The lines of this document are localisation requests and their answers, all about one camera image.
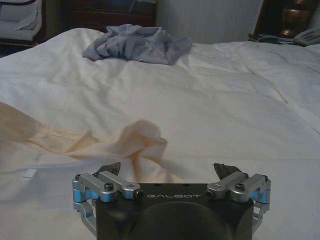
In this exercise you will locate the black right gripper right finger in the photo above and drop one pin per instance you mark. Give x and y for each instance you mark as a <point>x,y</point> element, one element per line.
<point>237,183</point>

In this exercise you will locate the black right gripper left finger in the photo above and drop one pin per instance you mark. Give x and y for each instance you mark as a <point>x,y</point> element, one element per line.
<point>105,185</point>

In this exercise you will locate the white bed duvet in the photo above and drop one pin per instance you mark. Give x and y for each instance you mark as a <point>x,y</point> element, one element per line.
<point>200,105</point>

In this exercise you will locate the peach cream garment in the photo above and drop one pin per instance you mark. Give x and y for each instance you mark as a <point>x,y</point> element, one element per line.
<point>82,145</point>

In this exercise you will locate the blue crumpled garment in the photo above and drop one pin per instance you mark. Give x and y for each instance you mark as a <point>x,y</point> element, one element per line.
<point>140,42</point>

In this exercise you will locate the dark wooden nightstand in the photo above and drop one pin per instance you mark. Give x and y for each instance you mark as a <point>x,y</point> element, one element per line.
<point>272,35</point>

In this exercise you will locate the grey desk telephone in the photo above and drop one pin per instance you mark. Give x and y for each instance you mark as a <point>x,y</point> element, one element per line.
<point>307,37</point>

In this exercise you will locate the dark wooden dresser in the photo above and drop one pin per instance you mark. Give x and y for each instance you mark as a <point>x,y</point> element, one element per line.
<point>112,13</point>

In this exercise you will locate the white fabric storage bag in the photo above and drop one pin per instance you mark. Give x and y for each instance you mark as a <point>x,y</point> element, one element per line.
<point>18,18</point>

